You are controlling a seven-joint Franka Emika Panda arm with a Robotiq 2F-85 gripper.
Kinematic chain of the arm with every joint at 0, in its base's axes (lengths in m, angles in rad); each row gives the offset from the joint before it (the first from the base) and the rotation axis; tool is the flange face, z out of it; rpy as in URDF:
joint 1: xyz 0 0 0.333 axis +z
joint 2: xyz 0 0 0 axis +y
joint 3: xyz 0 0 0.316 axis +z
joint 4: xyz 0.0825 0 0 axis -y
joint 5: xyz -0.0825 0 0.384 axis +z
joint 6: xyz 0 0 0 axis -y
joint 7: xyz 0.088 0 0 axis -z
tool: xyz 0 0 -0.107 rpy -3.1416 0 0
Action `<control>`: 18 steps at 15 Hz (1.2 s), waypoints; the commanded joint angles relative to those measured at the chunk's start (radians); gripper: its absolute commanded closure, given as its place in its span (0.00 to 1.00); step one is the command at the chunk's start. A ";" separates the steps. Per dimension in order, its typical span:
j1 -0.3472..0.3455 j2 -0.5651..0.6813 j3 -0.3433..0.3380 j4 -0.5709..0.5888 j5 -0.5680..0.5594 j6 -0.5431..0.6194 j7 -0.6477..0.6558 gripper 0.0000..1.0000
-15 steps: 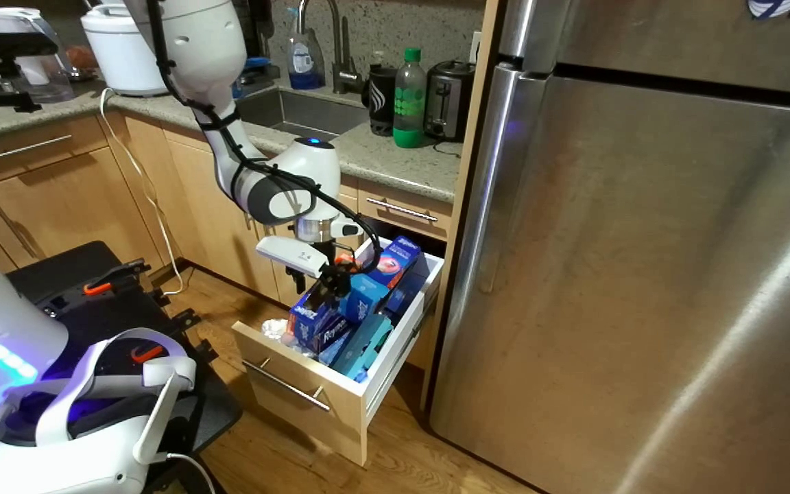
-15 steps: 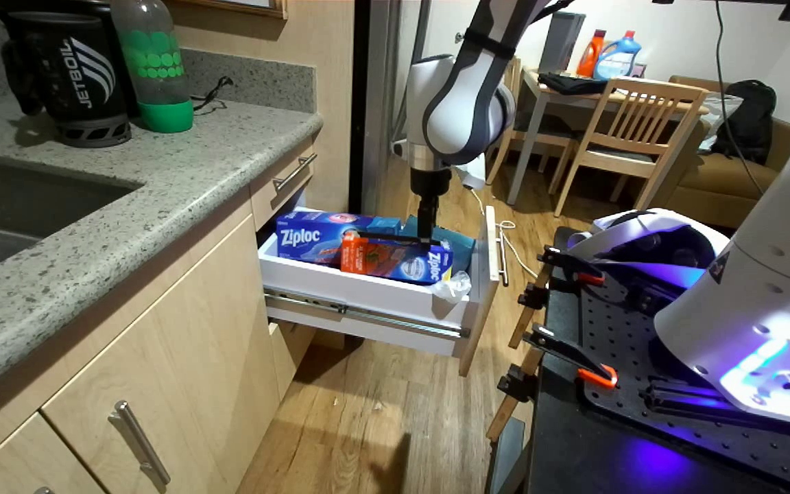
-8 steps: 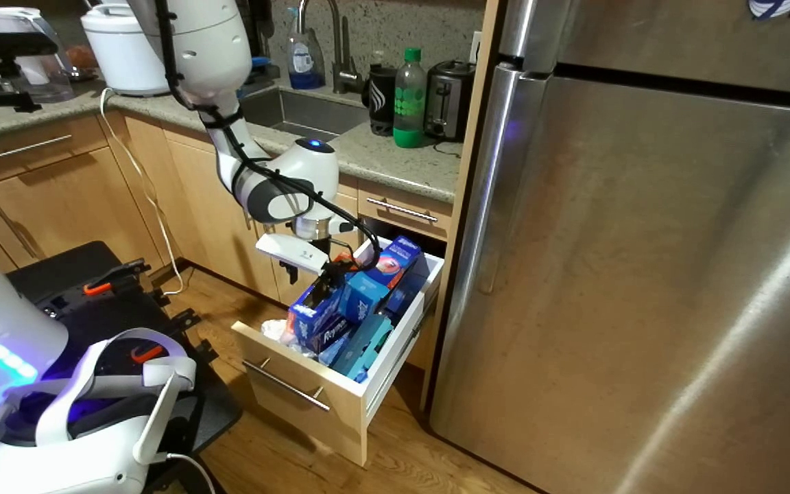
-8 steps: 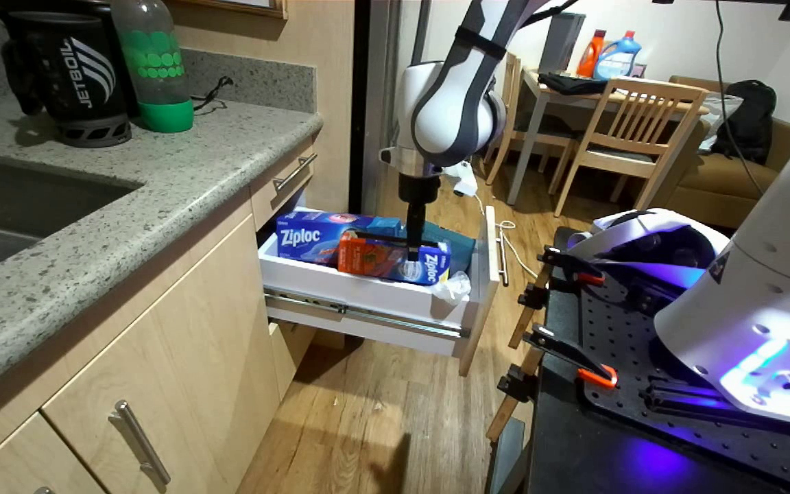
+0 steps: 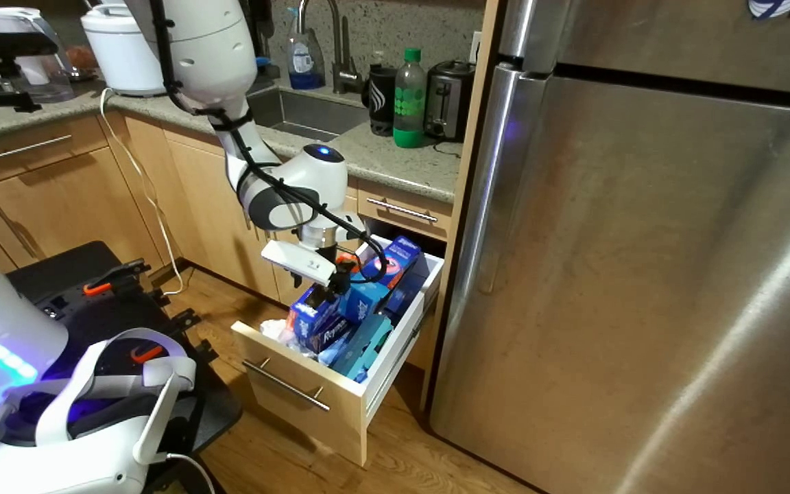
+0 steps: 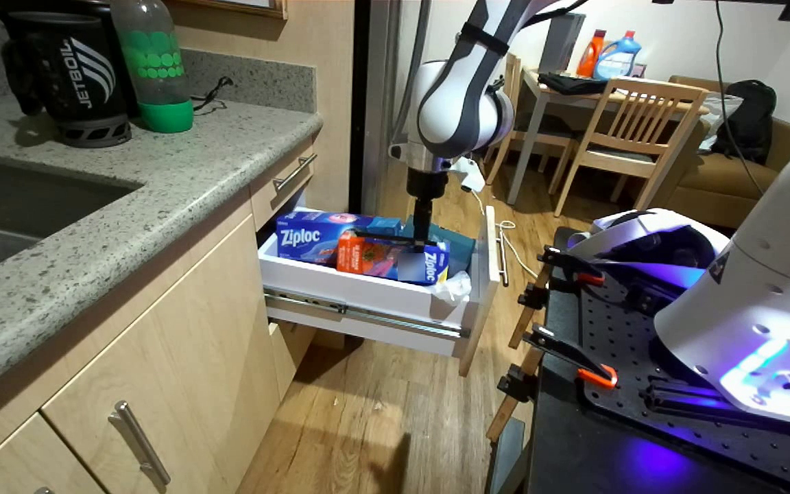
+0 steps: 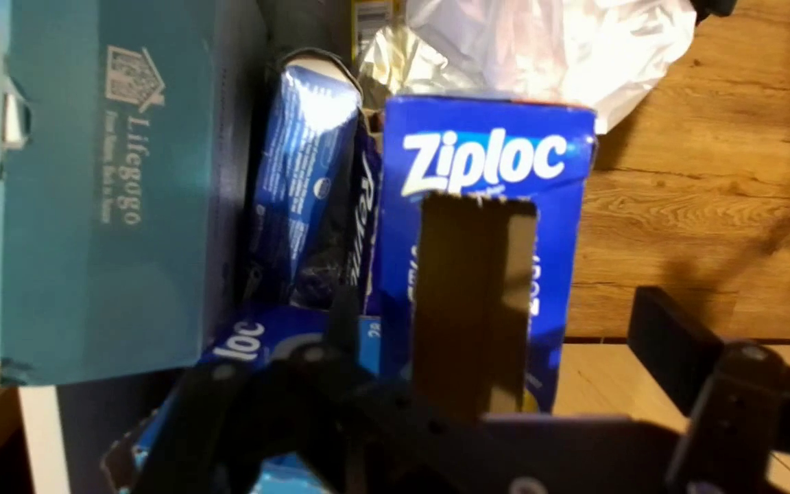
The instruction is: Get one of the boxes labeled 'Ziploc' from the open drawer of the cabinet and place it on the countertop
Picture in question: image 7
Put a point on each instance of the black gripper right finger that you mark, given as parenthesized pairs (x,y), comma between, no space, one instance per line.
(740,414)

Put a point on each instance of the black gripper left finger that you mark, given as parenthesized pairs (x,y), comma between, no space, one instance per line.
(266,414)

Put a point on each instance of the orange-ended Ziploc box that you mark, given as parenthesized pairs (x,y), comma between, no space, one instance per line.
(495,154)

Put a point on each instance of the blue Ziploc bag box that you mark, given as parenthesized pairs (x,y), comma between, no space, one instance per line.
(247,337)

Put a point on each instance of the white open drawer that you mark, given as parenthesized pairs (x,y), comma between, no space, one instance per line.
(42,441)

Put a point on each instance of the dark blue Ziploc box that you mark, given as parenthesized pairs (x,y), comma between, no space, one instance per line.
(302,154)

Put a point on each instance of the teal Lifegogo box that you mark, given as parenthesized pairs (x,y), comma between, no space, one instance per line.
(93,228)

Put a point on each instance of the white plastic bag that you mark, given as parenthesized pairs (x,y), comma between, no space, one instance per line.
(548,46)

